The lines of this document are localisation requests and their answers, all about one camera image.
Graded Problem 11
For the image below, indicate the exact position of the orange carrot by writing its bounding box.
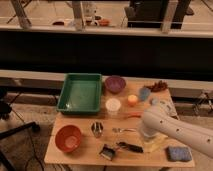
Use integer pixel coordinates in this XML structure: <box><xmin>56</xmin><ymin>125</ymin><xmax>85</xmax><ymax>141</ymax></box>
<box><xmin>125</xmin><ymin>113</ymin><xmax>143</xmax><ymax>119</ymax></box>

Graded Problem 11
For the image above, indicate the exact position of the small metal box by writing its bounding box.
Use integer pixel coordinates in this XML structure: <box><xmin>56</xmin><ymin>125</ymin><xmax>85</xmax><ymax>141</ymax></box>
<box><xmin>99</xmin><ymin>145</ymin><xmax>116</xmax><ymax>161</ymax></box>

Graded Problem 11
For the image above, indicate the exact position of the yellow banana toy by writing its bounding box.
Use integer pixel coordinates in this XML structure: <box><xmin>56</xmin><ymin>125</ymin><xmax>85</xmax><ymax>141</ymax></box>
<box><xmin>144</xmin><ymin>134</ymin><xmax>168</xmax><ymax>153</ymax></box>

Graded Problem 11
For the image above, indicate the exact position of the metal cup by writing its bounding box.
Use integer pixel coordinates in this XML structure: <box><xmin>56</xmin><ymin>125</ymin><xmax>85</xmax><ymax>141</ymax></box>
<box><xmin>91</xmin><ymin>122</ymin><xmax>103</xmax><ymax>138</ymax></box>

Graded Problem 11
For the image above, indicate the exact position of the black chair base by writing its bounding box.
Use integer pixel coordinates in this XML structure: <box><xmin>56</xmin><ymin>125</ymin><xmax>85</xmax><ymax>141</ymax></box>
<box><xmin>0</xmin><ymin>87</ymin><xmax>41</xmax><ymax>171</ymax></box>

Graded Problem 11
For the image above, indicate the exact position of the blue sponge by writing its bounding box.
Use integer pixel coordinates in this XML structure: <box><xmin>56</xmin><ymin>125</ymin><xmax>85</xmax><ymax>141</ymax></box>
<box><xmin>166</xmin><ymin>146</ymin><xmax>192</xmax><ymax>162</ymax></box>

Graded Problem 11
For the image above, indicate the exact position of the black-handled tool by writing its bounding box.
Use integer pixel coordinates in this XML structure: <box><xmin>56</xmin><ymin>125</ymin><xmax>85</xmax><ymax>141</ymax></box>
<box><xmin>116</xmin><ymin>142</ymin><xmax>143</xmax><ymax>153</ymax></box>

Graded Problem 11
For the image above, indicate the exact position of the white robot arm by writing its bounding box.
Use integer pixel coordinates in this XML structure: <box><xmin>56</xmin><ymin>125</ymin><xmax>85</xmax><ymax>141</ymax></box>
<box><xmin>139</xmin><ymin>105</ymin><xmax>213</xmax><ymax>158</ymax></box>

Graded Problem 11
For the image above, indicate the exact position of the purple bowl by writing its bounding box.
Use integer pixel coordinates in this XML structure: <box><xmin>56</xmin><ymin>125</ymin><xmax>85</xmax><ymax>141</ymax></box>
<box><xmin>104</xmin><ymin>75</ymin><xmax>126</xmax><ymax>94</ymax></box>

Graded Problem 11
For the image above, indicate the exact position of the brown-red dried object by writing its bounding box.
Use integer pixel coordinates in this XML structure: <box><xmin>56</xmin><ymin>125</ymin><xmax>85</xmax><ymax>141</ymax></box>
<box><xmin>148</xmin><ymin>81</ymin><xmax>168</xmax><ymax>92</ymax></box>

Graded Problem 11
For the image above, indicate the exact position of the orange round cup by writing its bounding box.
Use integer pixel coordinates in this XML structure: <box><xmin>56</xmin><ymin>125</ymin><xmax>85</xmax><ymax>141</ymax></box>
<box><xmin>127</xmin><ymin>95</ymin><xmax>138</xmax><ymax>107</ymax></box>

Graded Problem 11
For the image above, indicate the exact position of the green plastic tray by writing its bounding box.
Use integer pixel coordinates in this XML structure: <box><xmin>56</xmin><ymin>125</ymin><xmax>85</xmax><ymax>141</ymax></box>
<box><xmin>57</xmin><ymin>73</ymin><xmax>102</xmax><ymax>115</ymax></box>

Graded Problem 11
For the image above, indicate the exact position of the white round lid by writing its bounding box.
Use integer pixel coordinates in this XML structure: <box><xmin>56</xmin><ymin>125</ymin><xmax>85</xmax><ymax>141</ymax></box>
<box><xmin>105</xmin><ymin>98</ymin><xmax>121</xmax><ymax>112</ymax></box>

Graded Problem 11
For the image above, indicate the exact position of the red-orange bowl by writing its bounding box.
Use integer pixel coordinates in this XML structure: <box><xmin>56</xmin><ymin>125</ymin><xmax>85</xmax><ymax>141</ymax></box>
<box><xmin>55</xmin><ymin>125</ymin><xmax>82</xmax><ymax>153</ymax></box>

